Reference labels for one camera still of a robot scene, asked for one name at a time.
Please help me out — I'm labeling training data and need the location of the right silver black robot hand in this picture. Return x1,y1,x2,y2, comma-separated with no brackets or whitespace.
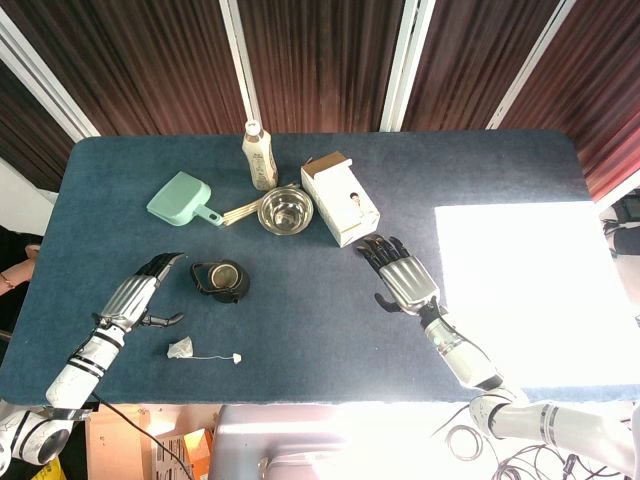
354,234,444,317

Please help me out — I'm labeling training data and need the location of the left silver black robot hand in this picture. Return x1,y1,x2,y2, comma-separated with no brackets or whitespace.
92,252,186,334

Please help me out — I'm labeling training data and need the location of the white tea bag with string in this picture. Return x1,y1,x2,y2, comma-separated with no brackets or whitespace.
166,336,244,365

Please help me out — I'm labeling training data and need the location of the person bare forearm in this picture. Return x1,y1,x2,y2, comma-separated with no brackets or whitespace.
0,243,39,292

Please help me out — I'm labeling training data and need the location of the black cast iron teapot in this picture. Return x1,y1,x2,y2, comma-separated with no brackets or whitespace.
190,258,251,305

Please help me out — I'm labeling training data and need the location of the beige drink bottle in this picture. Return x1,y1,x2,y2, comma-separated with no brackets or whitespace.
241,119,279,192

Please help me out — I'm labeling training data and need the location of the blue felt table cover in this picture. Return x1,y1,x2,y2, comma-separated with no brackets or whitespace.
0,130,640,407

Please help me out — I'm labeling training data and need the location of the white cardboard carton box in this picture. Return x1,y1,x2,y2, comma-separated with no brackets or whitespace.
300,151,381,248

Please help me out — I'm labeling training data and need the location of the mint green plastic dustpan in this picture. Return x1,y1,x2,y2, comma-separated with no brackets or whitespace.
146,170,225,227

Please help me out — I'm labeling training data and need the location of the light wooden chopstick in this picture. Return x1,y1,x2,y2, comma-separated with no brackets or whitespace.
221,183,301,224
222,185,301,229

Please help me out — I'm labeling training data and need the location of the brown cardboard box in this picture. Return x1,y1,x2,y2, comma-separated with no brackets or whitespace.
84,404,221,480

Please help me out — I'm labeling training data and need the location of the glass bowl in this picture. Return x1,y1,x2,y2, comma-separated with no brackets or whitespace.
256,187,315,236

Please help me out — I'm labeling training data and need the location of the grey robot torso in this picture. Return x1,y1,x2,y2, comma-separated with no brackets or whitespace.
207,403,351,480

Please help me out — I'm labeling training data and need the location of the black equipment box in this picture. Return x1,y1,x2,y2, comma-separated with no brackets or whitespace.
599,189,640,256

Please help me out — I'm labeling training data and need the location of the brown pleated curtain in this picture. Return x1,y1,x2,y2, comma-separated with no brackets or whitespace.
0,0,640,201

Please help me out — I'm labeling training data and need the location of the thin black cable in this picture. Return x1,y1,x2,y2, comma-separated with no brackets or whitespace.
92,393,197,480

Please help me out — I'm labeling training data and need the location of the black cable tangle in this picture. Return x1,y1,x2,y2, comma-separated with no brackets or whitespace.
432,404,621,480

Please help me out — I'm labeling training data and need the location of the white frame post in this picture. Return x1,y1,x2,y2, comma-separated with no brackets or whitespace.
485,0,579,131
0,7,101,144
218,0,262,134
379,0,437,133

